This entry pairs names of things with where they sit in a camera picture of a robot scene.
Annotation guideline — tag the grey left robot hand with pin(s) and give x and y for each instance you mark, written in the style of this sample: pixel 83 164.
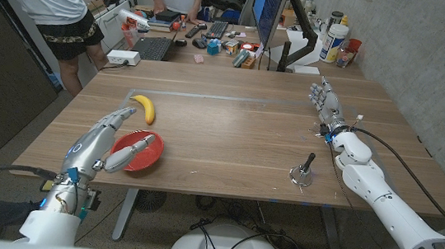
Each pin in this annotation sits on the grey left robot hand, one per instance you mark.
pixel 87 151

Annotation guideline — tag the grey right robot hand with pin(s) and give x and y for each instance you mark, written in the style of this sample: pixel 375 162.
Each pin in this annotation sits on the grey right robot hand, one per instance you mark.
pixel 330 107

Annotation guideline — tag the red bowl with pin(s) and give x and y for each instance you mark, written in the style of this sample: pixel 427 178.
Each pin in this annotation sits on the red bowl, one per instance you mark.
pixel 148 157

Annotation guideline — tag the small black box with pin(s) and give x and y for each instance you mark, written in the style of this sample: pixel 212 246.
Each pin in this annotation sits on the small black box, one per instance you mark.
pixel 167 15

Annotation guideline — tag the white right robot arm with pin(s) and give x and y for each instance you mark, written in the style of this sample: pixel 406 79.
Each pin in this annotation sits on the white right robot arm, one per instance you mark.
pixel 387 212

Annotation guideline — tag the yellow toy banana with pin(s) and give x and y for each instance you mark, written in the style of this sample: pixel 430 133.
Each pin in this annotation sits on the yellow toy banana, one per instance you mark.
pixel 148 110

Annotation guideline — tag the yellow pad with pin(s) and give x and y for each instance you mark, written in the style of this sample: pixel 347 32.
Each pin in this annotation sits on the yellow pad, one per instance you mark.
pixel 48 185

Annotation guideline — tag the clear glass jar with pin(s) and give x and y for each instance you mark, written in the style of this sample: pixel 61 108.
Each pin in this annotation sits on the clear glass jar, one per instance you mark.
pixel 343 56

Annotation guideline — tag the white canister blue label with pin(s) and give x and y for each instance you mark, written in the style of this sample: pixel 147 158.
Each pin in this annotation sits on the white canister blue label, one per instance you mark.
pixel 333 43

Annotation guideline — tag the red cup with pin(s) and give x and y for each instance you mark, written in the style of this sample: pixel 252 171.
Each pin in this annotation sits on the red cup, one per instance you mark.
pixel 355 45

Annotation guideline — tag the grey metal table leg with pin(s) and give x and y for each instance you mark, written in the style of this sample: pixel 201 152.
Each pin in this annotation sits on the grey metal table leg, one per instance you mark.
pixel 123 217
pixel 333 235

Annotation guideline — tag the black floor fan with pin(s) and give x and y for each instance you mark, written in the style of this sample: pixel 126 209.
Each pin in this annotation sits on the black floor fan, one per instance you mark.
pixel 150 201

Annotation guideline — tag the yellow bottle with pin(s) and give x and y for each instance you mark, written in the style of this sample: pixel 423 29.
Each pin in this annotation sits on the yellow bottle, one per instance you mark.
pixel 344 20

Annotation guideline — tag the dark jar with lid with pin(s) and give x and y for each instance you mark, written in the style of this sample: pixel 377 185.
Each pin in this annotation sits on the dark jar with lid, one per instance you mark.
pixel 335 17

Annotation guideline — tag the orange block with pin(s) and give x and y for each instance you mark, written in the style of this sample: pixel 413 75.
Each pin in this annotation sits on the orange block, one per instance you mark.
pixel 248 63

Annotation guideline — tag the white power strip box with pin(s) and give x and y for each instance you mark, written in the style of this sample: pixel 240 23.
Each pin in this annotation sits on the white power strip box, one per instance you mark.
pixel 123 57

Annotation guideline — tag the grey green box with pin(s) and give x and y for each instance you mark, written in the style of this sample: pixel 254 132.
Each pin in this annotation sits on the grey green box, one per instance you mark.
pixel 240 58

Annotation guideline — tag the computer monitor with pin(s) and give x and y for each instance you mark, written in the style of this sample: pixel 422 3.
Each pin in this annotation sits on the computer monitor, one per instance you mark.
pixel 269 9

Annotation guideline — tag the colourful cube box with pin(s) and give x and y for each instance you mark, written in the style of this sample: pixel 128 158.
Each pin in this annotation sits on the colourful cube box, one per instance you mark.
pixel 232 46

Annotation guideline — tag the wooden back desk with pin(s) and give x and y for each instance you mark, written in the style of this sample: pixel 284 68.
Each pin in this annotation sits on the wooden back desk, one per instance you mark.
pixel 221 60

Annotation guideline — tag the black keyboard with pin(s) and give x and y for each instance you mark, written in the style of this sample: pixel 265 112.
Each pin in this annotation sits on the black keyboard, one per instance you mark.
pixel 154 47
pixel 217 29

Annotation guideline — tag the white drawer cabinet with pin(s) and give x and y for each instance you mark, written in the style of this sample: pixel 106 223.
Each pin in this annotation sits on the white drawer cabinet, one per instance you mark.
pixel 112 26

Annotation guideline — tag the blue cube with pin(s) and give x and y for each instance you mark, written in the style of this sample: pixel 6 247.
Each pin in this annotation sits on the blue cube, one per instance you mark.
pixel 213 48

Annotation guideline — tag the white wrapped roll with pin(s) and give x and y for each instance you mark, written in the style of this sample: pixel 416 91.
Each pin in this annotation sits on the white wrapped roll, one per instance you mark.
pixel 134 20

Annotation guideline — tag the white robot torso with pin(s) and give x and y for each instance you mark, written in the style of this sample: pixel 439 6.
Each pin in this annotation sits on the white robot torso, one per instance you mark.
pixel 193 246

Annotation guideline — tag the black computer mouse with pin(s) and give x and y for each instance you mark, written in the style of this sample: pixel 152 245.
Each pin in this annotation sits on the black computer mouse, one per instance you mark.
pixel 199 43
pixel 181 42

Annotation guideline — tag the blue book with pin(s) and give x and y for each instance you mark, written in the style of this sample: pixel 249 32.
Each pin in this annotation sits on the blue book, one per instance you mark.
pixel 158 23

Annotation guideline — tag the small orange ball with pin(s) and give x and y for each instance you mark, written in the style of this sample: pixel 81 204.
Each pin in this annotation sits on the small orange ball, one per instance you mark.
pixel 176 26

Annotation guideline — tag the black remote control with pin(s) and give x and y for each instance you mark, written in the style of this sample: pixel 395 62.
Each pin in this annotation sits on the black remote control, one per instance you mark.
pixel 195 31

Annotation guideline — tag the white monitor base plate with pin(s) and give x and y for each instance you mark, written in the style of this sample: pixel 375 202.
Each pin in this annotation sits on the white monitor base plate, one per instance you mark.
pixel 307 70

